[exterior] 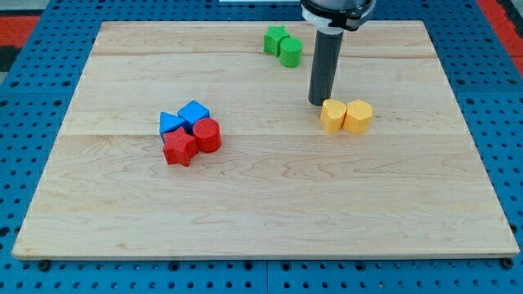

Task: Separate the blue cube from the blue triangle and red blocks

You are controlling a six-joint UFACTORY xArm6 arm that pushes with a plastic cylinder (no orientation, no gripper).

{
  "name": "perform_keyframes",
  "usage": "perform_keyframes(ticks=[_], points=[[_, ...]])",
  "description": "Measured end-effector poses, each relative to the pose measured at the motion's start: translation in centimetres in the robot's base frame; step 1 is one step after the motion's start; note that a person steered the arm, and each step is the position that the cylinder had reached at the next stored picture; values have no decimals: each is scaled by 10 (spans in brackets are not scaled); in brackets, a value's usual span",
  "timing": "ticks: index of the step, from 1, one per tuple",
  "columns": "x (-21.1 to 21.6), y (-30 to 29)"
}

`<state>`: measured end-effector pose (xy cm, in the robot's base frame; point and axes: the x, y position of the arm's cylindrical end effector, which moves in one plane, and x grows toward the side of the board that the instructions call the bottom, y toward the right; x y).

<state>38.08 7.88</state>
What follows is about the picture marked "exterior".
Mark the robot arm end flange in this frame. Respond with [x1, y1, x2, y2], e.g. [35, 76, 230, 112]
[300, 0, 378, 35]

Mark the blue cube block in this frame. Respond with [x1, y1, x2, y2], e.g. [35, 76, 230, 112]
[177, 100, 210, 133]

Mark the blue triangle block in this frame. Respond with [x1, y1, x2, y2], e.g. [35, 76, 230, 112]
[159, 112, 187, 141]

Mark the wooden board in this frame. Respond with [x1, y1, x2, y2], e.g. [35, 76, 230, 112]
[12, 20, 520, 261]

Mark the red cylinder block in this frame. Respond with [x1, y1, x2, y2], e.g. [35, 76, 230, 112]
[193, 118, 221, 153]

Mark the yellow heart block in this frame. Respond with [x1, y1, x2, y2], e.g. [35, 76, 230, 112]
[320, 99, 346, 133]

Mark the red star block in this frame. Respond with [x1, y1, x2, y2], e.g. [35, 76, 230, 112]
[163, 127, 199, 167]

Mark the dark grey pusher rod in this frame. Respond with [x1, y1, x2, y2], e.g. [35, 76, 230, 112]
[308, 30, 343, 106]

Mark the yellow hexagon block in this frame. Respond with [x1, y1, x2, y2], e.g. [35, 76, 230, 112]
[342, 100, 373, 134]

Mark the green cylinder block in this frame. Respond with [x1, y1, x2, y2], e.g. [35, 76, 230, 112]
[279, 37, 302, 68]

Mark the green star block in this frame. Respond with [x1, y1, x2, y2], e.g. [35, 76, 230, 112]
[263, 25, 290, 57]

